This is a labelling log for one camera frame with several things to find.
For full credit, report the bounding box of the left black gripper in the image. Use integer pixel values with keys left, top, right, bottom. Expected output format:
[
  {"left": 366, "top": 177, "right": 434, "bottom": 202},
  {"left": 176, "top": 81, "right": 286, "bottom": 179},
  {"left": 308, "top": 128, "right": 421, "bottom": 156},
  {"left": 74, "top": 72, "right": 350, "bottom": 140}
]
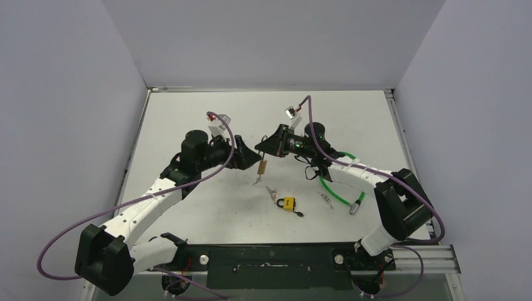
[{"left": 197, "top": 132, "right": 261, "bottom": 172}]

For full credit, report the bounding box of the brass padlock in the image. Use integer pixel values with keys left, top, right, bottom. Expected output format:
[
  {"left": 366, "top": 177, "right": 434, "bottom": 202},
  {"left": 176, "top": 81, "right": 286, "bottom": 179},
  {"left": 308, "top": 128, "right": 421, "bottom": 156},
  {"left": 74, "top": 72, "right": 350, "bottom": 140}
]
[{"left": 257, "top": 151, "right": 267, "bottom": 177}]

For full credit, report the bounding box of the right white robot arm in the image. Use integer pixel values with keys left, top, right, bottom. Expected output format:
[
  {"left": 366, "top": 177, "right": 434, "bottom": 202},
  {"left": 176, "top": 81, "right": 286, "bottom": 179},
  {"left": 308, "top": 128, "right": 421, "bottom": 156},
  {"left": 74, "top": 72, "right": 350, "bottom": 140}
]
[{"left": 255, "top": 122, "right": 433, "bottom": 269}]

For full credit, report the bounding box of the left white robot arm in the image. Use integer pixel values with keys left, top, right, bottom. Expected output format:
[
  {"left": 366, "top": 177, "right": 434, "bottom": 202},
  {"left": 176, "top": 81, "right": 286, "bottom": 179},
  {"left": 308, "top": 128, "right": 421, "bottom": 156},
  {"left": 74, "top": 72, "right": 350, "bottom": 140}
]
[{"left": 75, "top": 130, "right": 261, "bottom": 296}]

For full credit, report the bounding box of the silver key bunch centre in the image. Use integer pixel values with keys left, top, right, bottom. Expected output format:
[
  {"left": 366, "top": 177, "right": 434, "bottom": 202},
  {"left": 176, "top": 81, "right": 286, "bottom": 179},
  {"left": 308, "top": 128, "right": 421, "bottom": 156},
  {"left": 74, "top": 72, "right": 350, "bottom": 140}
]
[{"left": 265, "top": 186, "right": 279, "bottom": 204}]

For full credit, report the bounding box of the silver key bunch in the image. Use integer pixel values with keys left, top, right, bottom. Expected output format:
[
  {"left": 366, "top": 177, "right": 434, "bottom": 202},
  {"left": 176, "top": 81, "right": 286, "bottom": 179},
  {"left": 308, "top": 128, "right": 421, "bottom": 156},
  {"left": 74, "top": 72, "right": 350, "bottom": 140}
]
[
  {"left": 317, "top": 192, "right": 334, "bottom": 209},
  {"left": 265, "top": 186, "right": 279, "bottom": 204}
]

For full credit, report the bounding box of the silver key bunch right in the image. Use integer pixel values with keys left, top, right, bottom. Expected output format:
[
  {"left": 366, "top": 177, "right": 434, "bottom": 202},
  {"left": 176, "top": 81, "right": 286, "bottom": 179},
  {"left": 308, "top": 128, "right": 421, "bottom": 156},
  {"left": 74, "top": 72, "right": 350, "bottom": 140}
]
[{"left": 317, "top": 192, "right": 334, "bottom": 209}]

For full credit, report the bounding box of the yellow black padlock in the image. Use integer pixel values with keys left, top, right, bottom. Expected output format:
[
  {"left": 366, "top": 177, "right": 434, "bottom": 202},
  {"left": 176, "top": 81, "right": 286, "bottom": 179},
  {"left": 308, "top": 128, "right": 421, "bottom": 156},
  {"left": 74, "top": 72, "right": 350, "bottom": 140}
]
[{"left": 276, "top": 197, "right": 295, "bottom": 212}]

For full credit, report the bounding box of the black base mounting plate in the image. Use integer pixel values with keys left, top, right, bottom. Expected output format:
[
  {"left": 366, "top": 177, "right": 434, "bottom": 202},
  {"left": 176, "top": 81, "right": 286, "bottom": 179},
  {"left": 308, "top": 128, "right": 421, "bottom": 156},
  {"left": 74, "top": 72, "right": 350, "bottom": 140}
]
[{"left": 161, "top": 242, "right": 396, "bottom": 290}]

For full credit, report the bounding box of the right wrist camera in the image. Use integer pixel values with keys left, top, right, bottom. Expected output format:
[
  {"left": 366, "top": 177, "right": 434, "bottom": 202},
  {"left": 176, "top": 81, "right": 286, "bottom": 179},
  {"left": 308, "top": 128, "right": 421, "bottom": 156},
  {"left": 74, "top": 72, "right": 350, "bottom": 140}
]
[{"left": 285, "top": 107, "right": 302, "bottom": 130}]

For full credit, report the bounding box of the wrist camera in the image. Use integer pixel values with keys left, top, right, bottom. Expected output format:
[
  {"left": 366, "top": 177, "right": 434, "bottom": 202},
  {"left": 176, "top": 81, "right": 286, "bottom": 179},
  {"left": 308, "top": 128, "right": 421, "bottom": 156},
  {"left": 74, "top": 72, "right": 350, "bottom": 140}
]
[
  {"left": 207, "top": 113, "right": 231, "bottom": 139},
  {"left": 285, "top": 107, "right": 302, "bottom": 130}
]

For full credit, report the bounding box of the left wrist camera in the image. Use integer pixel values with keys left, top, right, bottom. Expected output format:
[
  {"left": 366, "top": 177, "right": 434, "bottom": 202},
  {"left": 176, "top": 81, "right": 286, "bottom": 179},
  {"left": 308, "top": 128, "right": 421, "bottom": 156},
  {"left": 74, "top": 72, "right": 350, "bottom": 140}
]
[{"left": 207, "top": 113, "right": 231, "bottom": 139}]

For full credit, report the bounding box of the green cable lock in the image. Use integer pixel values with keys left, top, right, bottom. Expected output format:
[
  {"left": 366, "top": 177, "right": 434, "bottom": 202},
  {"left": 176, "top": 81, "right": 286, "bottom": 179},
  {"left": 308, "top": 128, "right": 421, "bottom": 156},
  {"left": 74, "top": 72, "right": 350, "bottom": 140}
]
[{"left": 318, "top": 177, "right": 366, "bottom": 216}]

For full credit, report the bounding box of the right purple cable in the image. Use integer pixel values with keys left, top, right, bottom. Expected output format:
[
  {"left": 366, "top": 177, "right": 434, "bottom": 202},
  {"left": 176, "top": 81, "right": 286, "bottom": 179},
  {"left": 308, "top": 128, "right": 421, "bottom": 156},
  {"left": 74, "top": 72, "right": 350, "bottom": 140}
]
[{"left": 295, "top": 95, "right": 445, "bottom": 245}]

